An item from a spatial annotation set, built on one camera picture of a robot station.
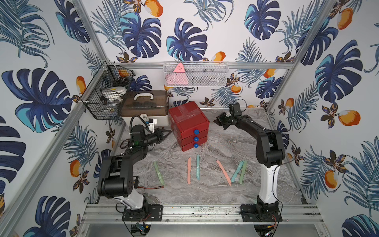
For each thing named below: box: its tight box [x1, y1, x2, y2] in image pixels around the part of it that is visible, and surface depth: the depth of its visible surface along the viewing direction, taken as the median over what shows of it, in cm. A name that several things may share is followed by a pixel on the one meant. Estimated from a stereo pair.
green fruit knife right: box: [239, 159, 248, 185], surface depth 90 cm
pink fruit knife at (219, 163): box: [216, 159, 232, 187], surface depth 91 cm
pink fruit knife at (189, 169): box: [187, 157, 192, 185], surface depth 91 cm
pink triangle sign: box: [167, 62, 189, 86], surface depth 92 cm
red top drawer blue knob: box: [171, 118, 211, 140], surface depth 86 cm
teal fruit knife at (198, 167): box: [196, 154, 200, 181], surface depth 92 cm
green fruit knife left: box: [152, 160, 166, 186], surface depth 90 cm
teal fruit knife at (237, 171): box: [230, 160, 244, 183], surface depth 91 cm
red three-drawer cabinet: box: [168, 100, 210, 152], surface depth 90 cm
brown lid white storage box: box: [120, 89, 170, 127], surface depth 101 cm
